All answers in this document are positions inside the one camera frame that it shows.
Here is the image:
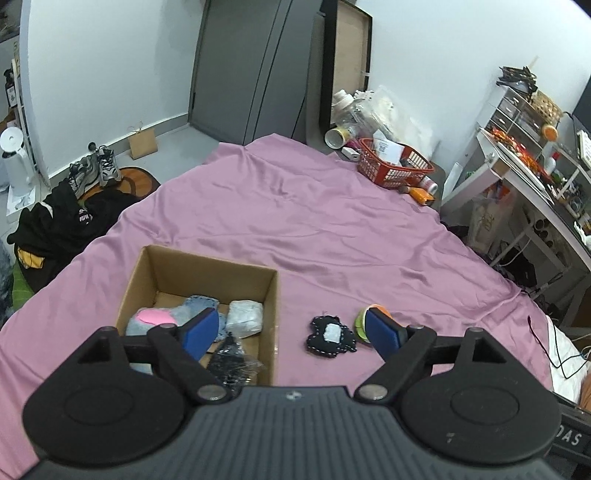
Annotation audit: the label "white desk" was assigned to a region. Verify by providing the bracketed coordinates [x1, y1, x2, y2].
[440, 128, 591, 324]

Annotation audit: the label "burger plush toy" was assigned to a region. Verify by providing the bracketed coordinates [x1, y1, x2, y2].
[353, 303, 394, 345]

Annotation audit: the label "clear plastic bags pile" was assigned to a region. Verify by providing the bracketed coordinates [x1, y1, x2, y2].
[353, 85, 439, 159]

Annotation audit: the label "person hand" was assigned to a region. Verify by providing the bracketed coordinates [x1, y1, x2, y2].
[577, 372, 591, 412]

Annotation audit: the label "grey pink paw plush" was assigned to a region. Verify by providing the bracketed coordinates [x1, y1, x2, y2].
[124, 307, 187, 375]

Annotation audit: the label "clear bag black pieces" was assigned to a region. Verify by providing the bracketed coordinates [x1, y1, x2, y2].
[206, 333, 264, 396]

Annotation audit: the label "orange bottle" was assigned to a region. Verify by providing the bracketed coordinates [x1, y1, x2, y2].
[409, 187, 435, 205]

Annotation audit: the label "white keyboard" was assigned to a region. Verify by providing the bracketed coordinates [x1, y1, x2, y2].
[576, 130, 591, 168]

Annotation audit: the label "pink bed sheet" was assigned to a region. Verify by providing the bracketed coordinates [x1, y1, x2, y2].
[1, 135, 552, 479]

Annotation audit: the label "cardboard box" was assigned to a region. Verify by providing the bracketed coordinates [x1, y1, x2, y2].
[114, 244, 282, 387]

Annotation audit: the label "white cup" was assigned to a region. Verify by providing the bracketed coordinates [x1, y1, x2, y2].
[325, 127, 356, 150]

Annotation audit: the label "framed board leaning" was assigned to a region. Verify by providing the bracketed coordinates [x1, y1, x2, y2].
[318, 1, 373, 130]

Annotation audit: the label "drawer organizer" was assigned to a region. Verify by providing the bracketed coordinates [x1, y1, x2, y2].
[487, 87, 546, 146]

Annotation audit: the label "brown paper bag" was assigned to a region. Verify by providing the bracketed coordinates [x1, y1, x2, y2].
[128, 128, 158, 160]

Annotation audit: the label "blue denim pouch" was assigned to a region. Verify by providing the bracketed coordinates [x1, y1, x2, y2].
[173, 295, 226, 342]

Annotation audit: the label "white soft wad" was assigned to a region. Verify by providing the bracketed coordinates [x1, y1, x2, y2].
[226, 300, 263, 339]

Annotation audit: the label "black felt patch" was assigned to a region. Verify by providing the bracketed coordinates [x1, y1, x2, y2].
[305, 315, 356, 358]

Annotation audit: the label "grey sneakers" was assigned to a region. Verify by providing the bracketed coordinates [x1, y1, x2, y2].
[66, 142, 122, 199]

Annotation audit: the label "black cable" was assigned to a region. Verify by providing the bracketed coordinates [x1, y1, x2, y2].
[527, 314, 588, 381]

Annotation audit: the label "red plastic basket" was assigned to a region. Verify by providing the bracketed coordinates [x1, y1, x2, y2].
[358, 138, 435, 189]

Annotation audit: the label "white humidifier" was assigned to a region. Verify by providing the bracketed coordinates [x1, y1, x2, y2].
[0, 127, 35, 197]

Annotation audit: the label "grey door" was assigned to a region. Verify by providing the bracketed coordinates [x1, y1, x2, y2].
[188, 0, 321, 145]

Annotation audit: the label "black monitor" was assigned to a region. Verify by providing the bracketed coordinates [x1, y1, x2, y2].
[572, 97, 591, 135]

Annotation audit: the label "black clothes pile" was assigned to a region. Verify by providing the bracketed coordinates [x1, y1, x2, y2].
[7, 181, 139, 292]

